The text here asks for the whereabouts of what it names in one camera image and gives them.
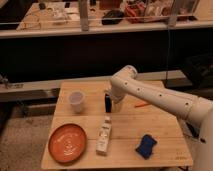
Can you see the orange carrot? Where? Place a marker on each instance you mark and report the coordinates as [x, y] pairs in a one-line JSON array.
[[141, 105]]

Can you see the red cluttered items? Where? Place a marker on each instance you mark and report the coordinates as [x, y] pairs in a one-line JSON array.
[[135, 13]]

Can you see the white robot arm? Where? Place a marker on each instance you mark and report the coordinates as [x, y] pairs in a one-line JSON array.
[[197, 111]]

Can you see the translucent plastic cup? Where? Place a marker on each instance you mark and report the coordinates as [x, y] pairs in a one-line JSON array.
[[76, 100]]

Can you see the orange plate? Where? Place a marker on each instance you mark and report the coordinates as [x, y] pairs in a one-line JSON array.
[[67, 143]]

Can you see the black bag on shelf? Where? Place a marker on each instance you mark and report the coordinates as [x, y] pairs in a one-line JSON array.
[[112, 17]]

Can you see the small white bottle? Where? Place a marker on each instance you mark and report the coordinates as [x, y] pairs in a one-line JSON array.
[[104, 137]]

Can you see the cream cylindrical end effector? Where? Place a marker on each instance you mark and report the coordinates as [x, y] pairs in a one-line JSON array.
[[116, 107]]

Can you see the blue sponge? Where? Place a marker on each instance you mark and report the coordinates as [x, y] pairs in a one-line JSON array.
[[146, 146]]

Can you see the black eraser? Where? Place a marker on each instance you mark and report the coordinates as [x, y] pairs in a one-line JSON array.
[[108, 104]]

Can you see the metal rail beam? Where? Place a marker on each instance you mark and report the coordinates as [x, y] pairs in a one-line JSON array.
[[49, 88]]

